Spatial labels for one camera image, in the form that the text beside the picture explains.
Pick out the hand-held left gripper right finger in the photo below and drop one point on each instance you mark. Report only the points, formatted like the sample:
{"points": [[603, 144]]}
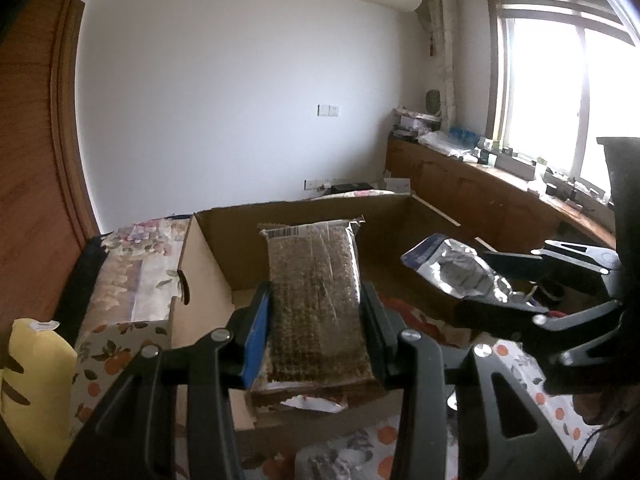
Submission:
{"points": [[372, 330]]}

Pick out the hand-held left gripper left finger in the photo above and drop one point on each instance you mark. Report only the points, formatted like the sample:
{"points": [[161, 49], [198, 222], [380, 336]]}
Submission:
{"points": [[257, 330]]}

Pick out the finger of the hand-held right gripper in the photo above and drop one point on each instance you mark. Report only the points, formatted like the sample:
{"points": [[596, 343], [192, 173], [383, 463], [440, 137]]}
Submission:
{"points": [[515, 262], [495, 315]]}

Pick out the clear packet of brown snack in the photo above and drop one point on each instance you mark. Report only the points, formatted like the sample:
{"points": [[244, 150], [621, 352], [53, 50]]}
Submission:
{"points": [[312, 300]]}

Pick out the silver foil snack packet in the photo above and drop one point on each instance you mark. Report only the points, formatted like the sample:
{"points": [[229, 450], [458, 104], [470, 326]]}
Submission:
{"points": [[450, 270]]}

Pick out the brown cardboard box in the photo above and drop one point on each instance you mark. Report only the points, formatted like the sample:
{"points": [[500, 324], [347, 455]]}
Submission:
{"points": [[220, 245]]}

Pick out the wooden cabinet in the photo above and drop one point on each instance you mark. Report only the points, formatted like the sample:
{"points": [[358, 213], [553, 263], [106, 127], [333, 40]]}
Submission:
{"points": [[475, 195]]}

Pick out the long white box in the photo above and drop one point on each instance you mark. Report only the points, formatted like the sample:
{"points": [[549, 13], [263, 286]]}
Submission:
{"points": [[515, 165]]}

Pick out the pink floral quilt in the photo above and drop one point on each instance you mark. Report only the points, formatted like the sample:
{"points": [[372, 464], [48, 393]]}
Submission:
{"points": [[135, 270]]}

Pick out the clear plastic bag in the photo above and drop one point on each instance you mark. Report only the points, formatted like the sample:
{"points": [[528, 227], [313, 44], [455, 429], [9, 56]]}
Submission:
{"points": [[445, 145]]}

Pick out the white paper card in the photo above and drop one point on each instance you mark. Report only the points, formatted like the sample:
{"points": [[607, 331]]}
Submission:
{"points": [[397, 186]]}

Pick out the flat black object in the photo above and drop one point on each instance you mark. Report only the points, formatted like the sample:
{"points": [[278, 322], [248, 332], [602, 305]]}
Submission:
{"points": [[352, 188]]}

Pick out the window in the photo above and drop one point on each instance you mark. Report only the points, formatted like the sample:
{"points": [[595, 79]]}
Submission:
{"points": [[545, 85]]}

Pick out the orange print bedsheet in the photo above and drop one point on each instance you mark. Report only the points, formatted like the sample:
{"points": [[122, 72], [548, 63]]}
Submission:
{"points": [[100, 355]]}

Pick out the stack of white boxes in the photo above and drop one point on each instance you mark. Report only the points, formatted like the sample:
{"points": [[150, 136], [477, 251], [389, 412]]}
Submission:
{"points": [[415, 122]]}

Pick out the round dark green object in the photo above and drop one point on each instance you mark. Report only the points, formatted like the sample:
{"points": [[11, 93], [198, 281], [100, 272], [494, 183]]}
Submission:
{"points": [[433, 102]]}

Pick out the dark blue cloth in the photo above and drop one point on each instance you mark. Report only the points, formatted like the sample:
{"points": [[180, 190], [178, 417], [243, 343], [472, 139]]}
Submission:
{"points": [[85, 275]]}

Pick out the white wrapped pipe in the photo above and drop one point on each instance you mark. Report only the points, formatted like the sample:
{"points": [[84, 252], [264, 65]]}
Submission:
{"points": [[442, 50]]}

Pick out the yellow plush toy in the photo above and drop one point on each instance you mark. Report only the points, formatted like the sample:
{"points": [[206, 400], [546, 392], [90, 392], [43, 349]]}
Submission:
{"points": [[35, 385]]}

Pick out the wooden slatted wardrobe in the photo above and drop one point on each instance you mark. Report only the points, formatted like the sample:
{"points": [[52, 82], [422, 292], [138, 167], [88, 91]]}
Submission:
{"points": [[35, 160]]}

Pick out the white wall outlet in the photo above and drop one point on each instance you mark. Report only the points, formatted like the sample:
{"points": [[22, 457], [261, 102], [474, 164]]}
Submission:
{"points": [[318, 183]]}

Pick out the white wall switch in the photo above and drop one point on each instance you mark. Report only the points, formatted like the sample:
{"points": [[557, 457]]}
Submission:
{"points": [[328, 110]]}

